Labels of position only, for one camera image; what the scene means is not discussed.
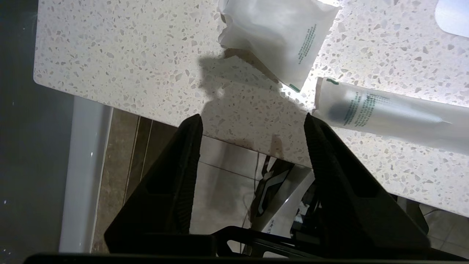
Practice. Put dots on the white sink basin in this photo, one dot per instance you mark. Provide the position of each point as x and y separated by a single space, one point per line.
456 16

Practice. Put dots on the white shower cap packet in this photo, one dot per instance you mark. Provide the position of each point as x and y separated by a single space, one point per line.
278 33

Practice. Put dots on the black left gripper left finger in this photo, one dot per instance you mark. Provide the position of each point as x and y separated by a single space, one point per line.
157 212

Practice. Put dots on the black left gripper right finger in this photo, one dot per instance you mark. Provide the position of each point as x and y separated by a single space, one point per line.
359 220

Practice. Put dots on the white ceramic floor fixture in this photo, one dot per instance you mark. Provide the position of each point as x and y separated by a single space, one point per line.
80 176

